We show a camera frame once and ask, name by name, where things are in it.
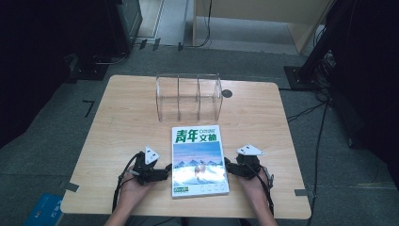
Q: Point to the light wooden cabinet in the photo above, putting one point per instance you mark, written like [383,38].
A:
[260,22]

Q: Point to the black round table grommet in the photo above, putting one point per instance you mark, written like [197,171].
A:
[226,93]

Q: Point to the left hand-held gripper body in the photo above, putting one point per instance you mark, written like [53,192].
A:
[147,171]

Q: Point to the black tape floor mark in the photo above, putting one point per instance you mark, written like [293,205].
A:
[89,108]

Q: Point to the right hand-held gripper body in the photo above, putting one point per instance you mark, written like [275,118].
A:
[247,164]

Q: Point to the magazine with mountain cover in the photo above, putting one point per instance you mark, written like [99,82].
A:
[198,163]

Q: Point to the black stand base plate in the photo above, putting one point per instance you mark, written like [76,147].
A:
[301,78]

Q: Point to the clear acrylic file holder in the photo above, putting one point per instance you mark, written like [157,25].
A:
[188,97]

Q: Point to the grey tape strip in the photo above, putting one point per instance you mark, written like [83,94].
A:
[71,187]
[301,192]

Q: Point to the person's left hand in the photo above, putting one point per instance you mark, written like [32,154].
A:
[133,190]

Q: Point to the person's right hand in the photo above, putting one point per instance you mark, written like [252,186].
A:
[255,188]

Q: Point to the black metal stand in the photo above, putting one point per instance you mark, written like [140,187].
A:
[316,53]

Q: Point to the blue packet on floor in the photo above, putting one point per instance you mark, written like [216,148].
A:
[45,210]

